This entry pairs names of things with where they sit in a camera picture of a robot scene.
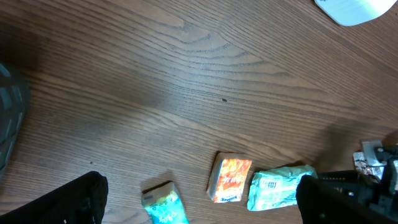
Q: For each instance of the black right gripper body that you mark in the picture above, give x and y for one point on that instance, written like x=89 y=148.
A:
x=380 y=193

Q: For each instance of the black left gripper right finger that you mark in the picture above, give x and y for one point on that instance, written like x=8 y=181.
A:
x=319 y=203

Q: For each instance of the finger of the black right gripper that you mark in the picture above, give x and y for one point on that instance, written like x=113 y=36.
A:
x=348 y=182

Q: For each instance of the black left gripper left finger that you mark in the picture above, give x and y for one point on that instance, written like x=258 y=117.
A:
x=82 y=200

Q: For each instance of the beige Pantree snack bag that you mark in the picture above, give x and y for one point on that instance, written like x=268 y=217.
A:
x=362 y=165

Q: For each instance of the teal snack packet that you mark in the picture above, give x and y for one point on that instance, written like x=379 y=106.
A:
x=276 y=188

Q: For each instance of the teal tissue pack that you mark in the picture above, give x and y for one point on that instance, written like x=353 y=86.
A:
x=164 y=205

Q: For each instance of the orange tissue pack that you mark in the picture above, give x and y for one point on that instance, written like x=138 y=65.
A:
x=228 y=176

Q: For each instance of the white barcode scanner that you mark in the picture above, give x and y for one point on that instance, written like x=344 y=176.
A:
x=354 y=12

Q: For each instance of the grey plastic mesh basket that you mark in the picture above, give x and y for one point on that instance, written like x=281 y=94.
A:
x=15 y=101

